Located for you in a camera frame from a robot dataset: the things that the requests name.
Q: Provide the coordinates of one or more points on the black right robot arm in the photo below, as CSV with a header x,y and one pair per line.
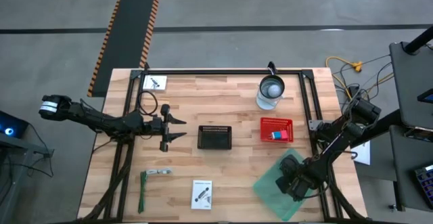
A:
x,y
341,139

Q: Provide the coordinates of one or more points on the small charger plug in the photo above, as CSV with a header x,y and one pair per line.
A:
x,y
276,135

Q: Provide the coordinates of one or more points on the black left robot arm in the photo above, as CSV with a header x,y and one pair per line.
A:
x,y
101,122

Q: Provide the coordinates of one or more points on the black aluminium frame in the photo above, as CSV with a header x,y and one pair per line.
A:
x,y
220,71

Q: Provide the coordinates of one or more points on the grey mounting plate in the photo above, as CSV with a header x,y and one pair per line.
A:
x,y
314,124

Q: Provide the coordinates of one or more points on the black plastic basket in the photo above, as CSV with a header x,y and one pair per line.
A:
x,y
214,139

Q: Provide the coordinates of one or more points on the black power brick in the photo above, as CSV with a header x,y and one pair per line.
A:
x,y
353,90

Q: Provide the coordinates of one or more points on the grey metal stand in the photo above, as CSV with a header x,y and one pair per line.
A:
x,y
20,146

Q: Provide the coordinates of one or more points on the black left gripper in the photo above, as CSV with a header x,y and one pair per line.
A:
x,y
159,126

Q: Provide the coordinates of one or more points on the white cylindrical lamp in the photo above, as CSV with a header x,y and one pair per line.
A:
x,y
270,90

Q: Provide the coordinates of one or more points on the dark grey low table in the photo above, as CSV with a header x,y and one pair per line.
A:
x,y
382,173

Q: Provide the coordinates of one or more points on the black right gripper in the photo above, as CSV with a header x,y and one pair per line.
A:
x,y
292,180

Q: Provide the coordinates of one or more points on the black pole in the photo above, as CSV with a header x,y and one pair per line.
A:
x,y
419,40

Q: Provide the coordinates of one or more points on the white paper sheet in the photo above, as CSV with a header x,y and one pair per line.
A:
x,y
363,154

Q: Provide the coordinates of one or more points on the small white product box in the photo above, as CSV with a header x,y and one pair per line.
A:
x,y
155,83

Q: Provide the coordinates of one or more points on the keyboard with blue keys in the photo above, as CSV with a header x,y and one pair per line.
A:
x,y
425,183

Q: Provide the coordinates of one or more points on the black device blue screen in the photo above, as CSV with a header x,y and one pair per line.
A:
x,y
427,97

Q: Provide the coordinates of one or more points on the computer with blue light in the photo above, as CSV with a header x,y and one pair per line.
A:
x,y
13,126

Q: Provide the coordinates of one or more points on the green translucent plastic bin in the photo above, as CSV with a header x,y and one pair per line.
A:
x,y
270,200

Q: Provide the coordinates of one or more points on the white card bottom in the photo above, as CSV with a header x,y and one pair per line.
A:
x,y
201,195

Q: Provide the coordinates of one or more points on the red plastic basket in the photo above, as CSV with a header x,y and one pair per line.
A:
x,y
267,124

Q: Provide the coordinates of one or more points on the black hazard-striped floor mat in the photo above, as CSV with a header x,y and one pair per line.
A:
x,y
128,31

